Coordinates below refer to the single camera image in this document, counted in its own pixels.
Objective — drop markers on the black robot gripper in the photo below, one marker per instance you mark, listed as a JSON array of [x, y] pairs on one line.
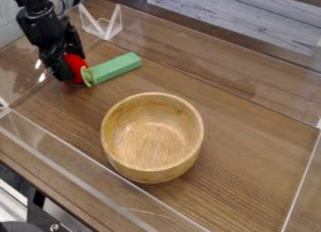
[[51, 33]]

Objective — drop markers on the red plush strawberry toy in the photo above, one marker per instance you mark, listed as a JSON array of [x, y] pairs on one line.
[[80, 70]]

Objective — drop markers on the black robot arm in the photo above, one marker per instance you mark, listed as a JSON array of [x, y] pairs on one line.
[[36, 5]]

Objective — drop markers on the green rectangular block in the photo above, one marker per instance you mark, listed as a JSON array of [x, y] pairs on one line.
[[114, 67]]

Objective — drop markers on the wooden bowl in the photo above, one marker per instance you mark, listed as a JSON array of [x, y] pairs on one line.
[[151, 135]]

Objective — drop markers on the clear acrylic corner bracket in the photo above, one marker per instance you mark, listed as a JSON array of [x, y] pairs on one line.
[[101, 28]]

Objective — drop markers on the black metal frame with screw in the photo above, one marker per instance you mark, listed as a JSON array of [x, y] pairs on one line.
[[39, 217]]

